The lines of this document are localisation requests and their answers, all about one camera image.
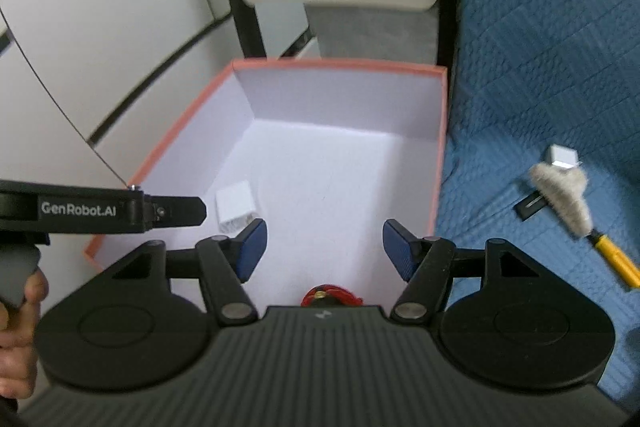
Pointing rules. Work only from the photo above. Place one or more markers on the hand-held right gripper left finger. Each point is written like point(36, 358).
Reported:
point(252, 247)

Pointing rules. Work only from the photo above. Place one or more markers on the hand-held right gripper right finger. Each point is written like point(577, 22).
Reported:
point(397, 247)

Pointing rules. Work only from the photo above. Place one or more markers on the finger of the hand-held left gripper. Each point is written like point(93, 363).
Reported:
point(180, 211)

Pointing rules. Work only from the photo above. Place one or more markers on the pink cardboard box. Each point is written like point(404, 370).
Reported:
point(325, 167)

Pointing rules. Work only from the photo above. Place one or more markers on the beige fluffy toy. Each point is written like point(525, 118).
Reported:
point(562, 194)

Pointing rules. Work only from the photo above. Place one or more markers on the small white cube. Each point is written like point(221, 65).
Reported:
point(564, 157)

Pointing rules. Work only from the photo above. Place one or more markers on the person's left hand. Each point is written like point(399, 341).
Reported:
point(17, 347)

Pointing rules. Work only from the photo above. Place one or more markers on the white charger plug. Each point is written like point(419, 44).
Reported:
point(235, 207)

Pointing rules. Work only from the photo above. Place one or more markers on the small black clip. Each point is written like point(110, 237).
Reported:
point(529, 206)

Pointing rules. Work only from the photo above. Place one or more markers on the white wardrobe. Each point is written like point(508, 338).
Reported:
point(100, 32)

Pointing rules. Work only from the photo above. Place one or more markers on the blue quilted blanket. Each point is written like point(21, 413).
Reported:
point(545, 57)

